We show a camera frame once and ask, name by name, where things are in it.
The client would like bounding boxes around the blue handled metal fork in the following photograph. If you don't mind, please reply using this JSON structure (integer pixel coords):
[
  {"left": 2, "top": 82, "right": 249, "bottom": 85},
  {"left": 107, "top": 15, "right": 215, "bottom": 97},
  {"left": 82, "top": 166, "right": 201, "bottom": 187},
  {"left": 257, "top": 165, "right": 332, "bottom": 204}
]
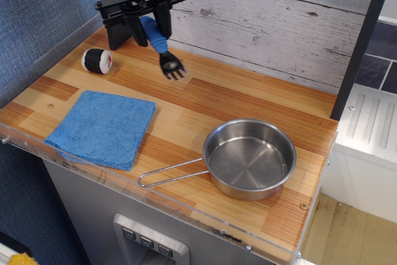
[{"left": 140, "top": 16, "right": 189, "bottom": 81}]

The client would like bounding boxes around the folded blue cloth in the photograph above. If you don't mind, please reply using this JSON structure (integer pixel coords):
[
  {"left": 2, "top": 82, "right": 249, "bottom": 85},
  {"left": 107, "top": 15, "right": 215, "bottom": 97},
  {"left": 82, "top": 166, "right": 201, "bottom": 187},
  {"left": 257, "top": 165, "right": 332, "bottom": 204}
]
[{"left": 45, "top": 91, "right": 156, "bottom": 171}]

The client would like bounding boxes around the stainless steel pan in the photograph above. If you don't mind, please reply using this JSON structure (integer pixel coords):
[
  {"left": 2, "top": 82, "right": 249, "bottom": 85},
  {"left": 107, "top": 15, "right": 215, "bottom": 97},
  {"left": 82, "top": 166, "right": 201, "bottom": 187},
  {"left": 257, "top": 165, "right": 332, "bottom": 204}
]
[{"left": 138, "top": 118, "right": 298, "bottom": 202}]

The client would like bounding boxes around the plush sushi roll toy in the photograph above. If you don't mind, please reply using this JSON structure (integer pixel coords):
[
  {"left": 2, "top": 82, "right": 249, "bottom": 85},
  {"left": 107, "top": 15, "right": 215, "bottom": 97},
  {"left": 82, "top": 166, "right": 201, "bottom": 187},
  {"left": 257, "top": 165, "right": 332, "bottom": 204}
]
[{"left": 81, "top": 48, "right": 113, "bottom": 74}]

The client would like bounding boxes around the silver dispenser button panel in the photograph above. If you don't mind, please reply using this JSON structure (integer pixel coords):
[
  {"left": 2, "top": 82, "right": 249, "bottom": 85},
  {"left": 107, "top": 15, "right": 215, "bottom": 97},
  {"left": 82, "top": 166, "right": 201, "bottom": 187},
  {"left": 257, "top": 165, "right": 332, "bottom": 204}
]
[{"left": 113, "top": 213, "right": 190, "bottom": 264}]

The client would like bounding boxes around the white toy sink unit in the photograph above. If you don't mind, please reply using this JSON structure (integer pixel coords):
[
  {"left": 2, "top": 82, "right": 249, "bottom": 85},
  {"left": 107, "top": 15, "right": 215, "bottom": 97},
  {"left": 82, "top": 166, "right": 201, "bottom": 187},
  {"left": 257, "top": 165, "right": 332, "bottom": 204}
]
[{"left": 321, "top": 84, "right": 396, "bottom": 222}]

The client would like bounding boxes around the yellow object at corner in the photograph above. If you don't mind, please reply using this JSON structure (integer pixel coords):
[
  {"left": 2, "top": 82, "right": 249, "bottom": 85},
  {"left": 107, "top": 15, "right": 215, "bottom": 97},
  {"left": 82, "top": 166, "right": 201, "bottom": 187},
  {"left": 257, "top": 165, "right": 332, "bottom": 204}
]
[{"left": 7, "top": 253, "right": 38, "bottom": 265}]

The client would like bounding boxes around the dark grey right post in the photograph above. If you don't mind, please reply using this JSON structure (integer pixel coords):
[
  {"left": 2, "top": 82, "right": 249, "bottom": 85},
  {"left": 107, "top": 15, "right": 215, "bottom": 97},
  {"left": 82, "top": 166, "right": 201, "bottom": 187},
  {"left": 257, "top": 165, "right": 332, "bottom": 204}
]
[{"left": 330, "top": 0, "right": 385, "bottom": 121}]

